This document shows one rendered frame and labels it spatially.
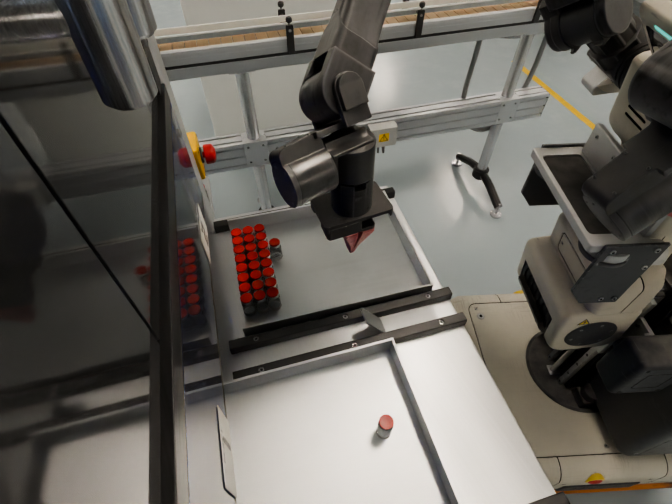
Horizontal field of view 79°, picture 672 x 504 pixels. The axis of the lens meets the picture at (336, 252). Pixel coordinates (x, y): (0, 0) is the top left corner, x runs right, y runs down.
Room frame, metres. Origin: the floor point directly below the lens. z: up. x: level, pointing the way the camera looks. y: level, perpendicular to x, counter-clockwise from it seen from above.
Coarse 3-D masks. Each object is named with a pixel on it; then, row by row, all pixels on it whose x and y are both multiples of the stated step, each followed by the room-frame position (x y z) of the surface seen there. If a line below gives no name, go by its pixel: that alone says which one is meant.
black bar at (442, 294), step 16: (448, 288) 0.42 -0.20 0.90; (384, 304) 0.39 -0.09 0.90; (400, 304) 0.39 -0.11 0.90; (416, 304) 0.39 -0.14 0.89; (320, 320) 0.35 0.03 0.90; (336, 320) 0.35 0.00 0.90; (352, 320) 0.36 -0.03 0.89; (256, 336) 0.33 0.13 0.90; (272, 336) 0.32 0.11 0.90; (288, 336) 0.33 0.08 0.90
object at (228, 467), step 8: (224, 416) 0.16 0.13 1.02; (224, 424) 0.15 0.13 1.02; (224, 432) 0.14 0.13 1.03; (224, 448) 0.12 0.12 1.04; (224, 456) 0.11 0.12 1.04; (232, 456) 0.12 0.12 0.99; (224, 464) 0.10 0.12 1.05; (232, 464) 0.11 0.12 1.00; (224, 472) 0.09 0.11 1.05; (232, 472) 0.10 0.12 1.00; (224, 480) 0.08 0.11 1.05; (232, 480) 0.09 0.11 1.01; (232, 488) 0.08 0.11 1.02
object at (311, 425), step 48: (240, 384) 0.24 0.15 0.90; (288, 384) 0.25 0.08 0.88; (336, 384) 0.25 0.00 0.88; (384, 384) 0.25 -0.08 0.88; (240, 432) 0.18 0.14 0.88; (288, 432) 0.18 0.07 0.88; (336, 432) 0.18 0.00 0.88; (240, 480) 0.12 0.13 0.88; (288, 480) 0.12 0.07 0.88; (336, 480) 0.12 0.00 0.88; (384, 480) 0.12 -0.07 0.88; (432, 480) 0.12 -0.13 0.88
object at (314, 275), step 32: (384, 192) 0.66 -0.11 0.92; (256, 224) 0.59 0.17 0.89; (288, 224) 0.60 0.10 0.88; (320, 224) 0.60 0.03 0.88; (384, 224) 0.60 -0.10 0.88; (288, 256) 0.51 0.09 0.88; (320, 256) 0.51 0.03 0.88; (352, 256) 0.51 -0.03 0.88; (384, 256) 0.51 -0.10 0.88; (416, 256) 0.48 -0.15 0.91; (288, 288) 0.43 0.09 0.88; (320, 288) 0.43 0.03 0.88; (352, 288) 0.43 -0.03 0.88; (384, 288) 0.43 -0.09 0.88; (416, 288) 0.41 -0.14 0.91; (256, 320) 0.37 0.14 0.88; (288, 320) 0.35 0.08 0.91
